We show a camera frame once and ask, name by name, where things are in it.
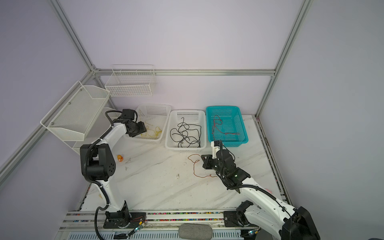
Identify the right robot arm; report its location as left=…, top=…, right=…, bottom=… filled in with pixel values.
left=201, top=150, right=321, bottom=240

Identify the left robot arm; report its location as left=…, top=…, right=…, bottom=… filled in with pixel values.
left=80, top=109, right=147, bottom=228

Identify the left white plastic basket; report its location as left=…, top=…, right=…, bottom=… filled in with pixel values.
left=125, top=103, right=172, bottom=144

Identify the white plastic basket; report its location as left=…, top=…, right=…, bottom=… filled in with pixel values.
left=125, top=103, right=172, bottom=144
left=165, top=110, right=207, bottom=152

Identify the orange bear toy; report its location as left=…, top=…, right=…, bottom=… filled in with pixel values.
left=117, top=155, right=124, bottom=162

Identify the middle white plastic basket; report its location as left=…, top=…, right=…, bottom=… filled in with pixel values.
left=165, top=110, right=207, bottom=152

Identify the teal plastic basket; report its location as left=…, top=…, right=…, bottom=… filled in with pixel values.
left=206, top=106, right=249, bottom=147

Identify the white two-tier mesh shelf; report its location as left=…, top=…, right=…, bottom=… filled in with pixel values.
left=40, top=82, right=111, bottom=154

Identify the grey fabric pad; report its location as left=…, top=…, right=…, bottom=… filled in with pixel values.
left=178, top=224, right=213, bottom=240

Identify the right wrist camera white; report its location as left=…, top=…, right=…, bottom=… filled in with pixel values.
left=211, top=140, right=223, bottom=160

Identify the white wire wall basket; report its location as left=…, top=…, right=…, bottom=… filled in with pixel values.
left=105, top=65, right=157, bottom=97

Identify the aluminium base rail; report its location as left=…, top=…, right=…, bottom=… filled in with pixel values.
left=56, top=209, right=263, bottom=240

